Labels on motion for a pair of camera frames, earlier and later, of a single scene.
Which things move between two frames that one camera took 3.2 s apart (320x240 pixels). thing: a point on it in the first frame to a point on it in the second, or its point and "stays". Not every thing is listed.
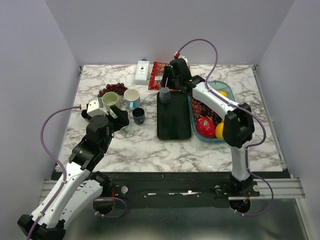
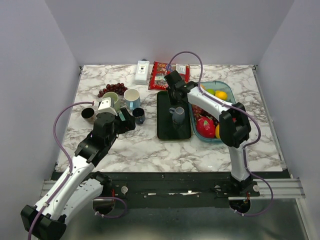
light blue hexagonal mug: (132, 96) stays
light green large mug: (110, 98) stays
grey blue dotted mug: (164, 95) to (178, 115)
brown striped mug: (84, 114) stays
